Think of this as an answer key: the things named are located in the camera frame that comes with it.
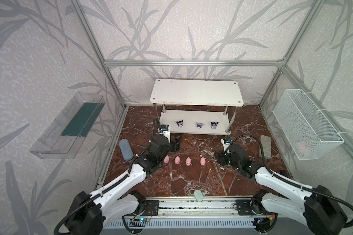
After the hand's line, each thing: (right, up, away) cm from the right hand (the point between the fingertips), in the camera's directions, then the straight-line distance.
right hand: (218, 148), depth 87 cm
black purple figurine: (-23, +14, +10) cm, 29 cm away
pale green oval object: (-13, -23, -11) cm, 28 cm away
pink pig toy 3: (-18, -9, +2) cm, 20 cm away
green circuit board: (-43, -34, -14) cm, 57 cm away
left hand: (-24, +10, -6) cm, 27 cm away
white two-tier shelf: (-8, +27, +33) cm, 44 cm away
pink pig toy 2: (-25, -8, +2) cm, 26 cm away
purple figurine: (-11, +13, +10) cm, 20 cm away
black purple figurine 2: (-1, +13, +7) cm, 15 cm away
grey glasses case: (+34, +2, +10) cm, 36 cm away
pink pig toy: (-31, -8, +2) cm, 32 cm away
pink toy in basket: (+40, +3, -13) cm, 42 cm away
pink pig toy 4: (-9, -9, +2) cm, 13 cm away
